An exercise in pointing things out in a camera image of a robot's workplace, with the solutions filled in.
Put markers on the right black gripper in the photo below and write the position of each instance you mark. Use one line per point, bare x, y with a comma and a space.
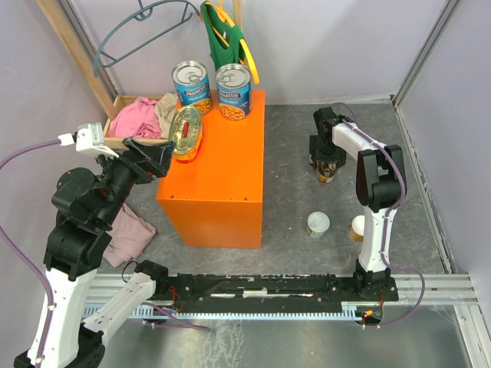
339, 156

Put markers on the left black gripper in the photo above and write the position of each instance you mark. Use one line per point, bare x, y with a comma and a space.
149, 160

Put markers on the oval red sardine tin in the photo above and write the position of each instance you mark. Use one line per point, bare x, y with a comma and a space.
186, 131

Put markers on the blue soup can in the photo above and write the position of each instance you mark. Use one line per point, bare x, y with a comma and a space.
192, 85

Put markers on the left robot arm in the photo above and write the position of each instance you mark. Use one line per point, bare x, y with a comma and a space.
87, 205

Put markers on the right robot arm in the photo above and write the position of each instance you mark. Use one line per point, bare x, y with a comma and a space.
380, 186

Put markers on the orange box counter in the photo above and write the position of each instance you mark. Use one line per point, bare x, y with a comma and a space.
216, 200

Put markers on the wooden tray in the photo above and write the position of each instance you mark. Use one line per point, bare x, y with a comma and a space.
116, 143

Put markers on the pink cloth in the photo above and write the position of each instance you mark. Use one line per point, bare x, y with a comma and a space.
138, 120

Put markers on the beige cloth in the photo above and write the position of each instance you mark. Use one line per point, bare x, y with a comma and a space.
165, 109

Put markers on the mauve cloth on floor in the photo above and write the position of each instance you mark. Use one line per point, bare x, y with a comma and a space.
130, 234

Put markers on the can with white lid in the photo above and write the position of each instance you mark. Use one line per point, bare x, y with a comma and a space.
317, 224

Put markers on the small can white lid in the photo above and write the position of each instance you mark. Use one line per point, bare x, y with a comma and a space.
356, 229

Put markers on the green tank top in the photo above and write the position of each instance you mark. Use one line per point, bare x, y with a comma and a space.
224, 39

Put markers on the teal plastic hanger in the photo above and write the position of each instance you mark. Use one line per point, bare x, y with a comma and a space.
143, 34

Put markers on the aluminium corner profile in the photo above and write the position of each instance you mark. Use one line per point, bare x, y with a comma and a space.
423, 55

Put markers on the wooden upright behind shirt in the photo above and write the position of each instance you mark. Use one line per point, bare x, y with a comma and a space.
237, 12

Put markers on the yellow plastic hanger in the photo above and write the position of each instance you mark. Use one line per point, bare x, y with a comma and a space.
249, 61

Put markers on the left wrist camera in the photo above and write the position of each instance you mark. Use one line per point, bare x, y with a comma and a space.
89, 141

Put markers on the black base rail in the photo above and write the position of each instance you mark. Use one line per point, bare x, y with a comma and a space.
218, 292

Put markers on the wooden post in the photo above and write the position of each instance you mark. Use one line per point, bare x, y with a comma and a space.
62, 26

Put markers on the light blue cable duct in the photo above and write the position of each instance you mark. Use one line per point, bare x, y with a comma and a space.
145, 312

